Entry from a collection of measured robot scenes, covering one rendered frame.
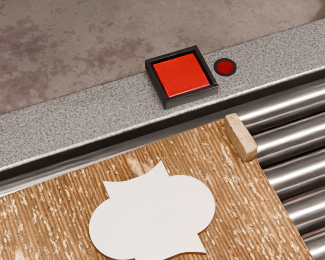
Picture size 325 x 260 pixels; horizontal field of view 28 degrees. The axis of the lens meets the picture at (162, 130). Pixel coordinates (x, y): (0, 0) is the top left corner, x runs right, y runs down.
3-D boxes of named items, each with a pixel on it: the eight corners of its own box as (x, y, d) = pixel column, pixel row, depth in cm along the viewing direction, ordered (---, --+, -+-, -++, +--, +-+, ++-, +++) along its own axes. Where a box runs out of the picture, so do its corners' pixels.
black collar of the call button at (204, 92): (144, 67, 88) (144, 60, 87) (195, 52, 90) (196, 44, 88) (164, 110, 84) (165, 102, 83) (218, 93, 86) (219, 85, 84)
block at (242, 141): (222, 127, 81) (224, 114, 78) (234, 122, 81) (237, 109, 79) (243, 164, 78) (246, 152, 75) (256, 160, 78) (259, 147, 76)
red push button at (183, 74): (152, 70, 88) (152, 64, 87) (192, 58, 89) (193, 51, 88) (168, 103, 85) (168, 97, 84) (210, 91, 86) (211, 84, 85)
